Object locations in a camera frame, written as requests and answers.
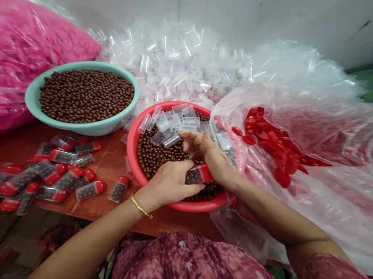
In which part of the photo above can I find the large pile of clear tubes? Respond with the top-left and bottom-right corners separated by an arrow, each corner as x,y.
90,0 -> 371,138

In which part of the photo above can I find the red plastic basin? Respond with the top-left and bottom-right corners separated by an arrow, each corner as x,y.
119,93 -> 240,224

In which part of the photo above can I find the clear plastic bag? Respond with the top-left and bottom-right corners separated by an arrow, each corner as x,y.
190,64 -> 373,279

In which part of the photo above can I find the pile of filled capped tubes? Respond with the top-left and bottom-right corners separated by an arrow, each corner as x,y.
0,123 -> 135,223

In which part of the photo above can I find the teal plastic basin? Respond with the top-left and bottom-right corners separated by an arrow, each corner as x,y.
20,52 -> 146,147

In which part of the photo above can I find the heap of brown chocolate balls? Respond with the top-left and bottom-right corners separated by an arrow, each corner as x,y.
131,101 -> 233,210
34,60 -> 139,131

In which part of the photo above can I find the red-capped tube of brown balls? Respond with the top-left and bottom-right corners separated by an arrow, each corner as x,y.
182,162 -> 214,187

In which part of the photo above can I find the cluster of empty clear tubes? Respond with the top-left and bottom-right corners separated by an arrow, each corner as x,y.
120,94 -> 235,167

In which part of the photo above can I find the person's body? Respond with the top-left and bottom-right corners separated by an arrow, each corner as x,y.
90,202 -> 372,279

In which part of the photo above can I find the person's left hand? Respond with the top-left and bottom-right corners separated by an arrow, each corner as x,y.
140,157 -> 209,213

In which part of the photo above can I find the large bag of pink pieces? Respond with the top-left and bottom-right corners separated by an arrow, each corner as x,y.
0,0 -> 116,145

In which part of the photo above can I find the person's right hand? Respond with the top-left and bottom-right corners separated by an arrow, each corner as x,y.
180,124 -> 239,190

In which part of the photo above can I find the pile of red caps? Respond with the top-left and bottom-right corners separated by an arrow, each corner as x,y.
228,96 -> 335,196

